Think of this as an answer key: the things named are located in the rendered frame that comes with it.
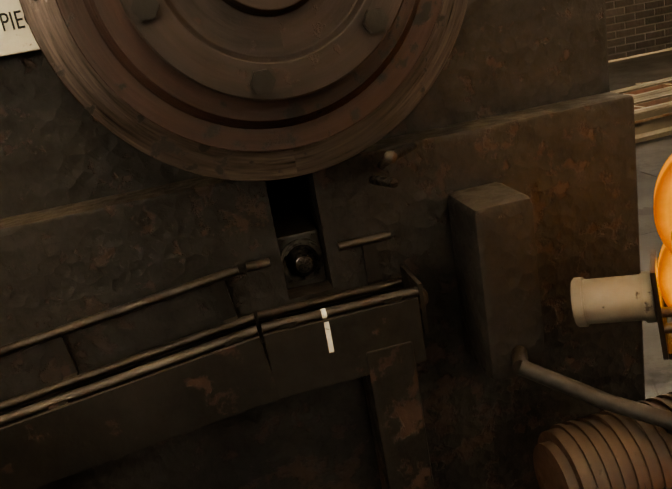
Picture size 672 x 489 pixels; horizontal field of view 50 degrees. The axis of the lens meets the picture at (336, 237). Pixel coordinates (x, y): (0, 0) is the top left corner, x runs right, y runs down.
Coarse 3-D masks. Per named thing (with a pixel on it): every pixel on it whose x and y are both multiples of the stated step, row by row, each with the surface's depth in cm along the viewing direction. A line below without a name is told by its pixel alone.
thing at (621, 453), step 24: (552, 432) 86; (576, 432) 85; (600, 432) 84; (624, 432) 84; (648, 432) 83; (552, 456) 84; (576, 456) 82; (600, 456) 82; (624, 456) 82; (648, 456) 82; (552, 480) 86; (576, 480) 82; (600, 480) 80; (624, 480) 81; (648, 480) 81
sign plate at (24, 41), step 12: (0, 0) 81; (12, 0) 81; (0, 12) 81; (12, 12) 81; (0, 24) 81; (12, 24) 82; (24, 24) 82; (0, 36) 82; (12, 36) 82; (24, 36) 82; (0, 48) 82; (12, 48) 82; (24, 48) 83; (36, 48) 83
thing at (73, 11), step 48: (96, 0) 67; (432, 0) 76; (96, 48) 70; (144, 48) 69; (384, 48) 74; (144, 96) 72; (192, 96) 72; (336, 96) 75; (384, 96) 78; (240, 144) 76; (288, 144) 77
